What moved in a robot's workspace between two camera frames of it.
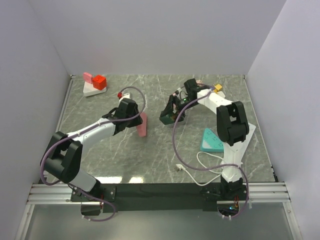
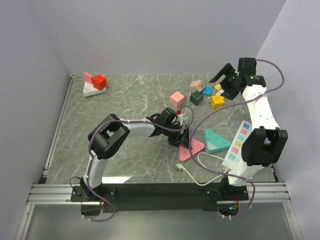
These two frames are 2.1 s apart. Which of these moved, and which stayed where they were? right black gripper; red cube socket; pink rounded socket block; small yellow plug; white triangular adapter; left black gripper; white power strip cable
Moved: right black gripper; pink rounded socket block; left black gripper
Stayed: white triangular adapter; small yellow plug; red cube socket; white power strip cable
